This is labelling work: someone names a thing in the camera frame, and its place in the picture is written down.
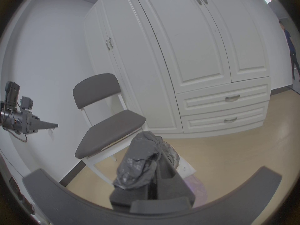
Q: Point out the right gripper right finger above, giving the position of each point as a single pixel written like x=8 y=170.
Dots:
x=171 y=184

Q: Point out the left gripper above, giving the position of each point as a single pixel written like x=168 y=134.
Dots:
x=23 y=123

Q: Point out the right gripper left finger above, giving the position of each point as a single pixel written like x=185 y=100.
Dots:
x=131 y=196

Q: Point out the purple plastic bag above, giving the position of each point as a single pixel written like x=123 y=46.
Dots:
x=196 y=191

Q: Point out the black plastic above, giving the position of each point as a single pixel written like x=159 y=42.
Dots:
x=140 y=153

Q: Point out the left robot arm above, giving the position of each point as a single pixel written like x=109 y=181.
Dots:
x=11 y=92

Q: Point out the grey and white chair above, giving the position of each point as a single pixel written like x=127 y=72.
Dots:
x=112 y=130

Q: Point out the white wardrobe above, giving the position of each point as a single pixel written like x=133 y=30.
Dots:
x=199 y=43

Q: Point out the person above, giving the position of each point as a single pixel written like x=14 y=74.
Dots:
x=291 y=46

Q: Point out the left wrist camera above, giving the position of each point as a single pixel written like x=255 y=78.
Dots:
x=26 y=102

